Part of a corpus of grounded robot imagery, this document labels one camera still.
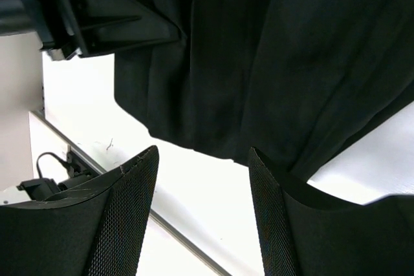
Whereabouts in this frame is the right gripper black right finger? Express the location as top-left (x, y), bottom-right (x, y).
top-left (248, 148), bottom-right (413, 275)

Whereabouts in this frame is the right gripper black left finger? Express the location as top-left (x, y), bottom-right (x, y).
top-left (0, 145), bottom-right (160, 276)

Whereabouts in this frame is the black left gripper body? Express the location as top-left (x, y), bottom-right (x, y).
top-left (1, 0), bottom-right (84, 61)

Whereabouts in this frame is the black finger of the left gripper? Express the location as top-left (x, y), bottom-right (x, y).
top-left (65, 0), bottom-right (179, 58)

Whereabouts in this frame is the black pleated skirt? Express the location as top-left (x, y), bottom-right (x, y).
top-left (114, 0), bottom-right (413, 179)

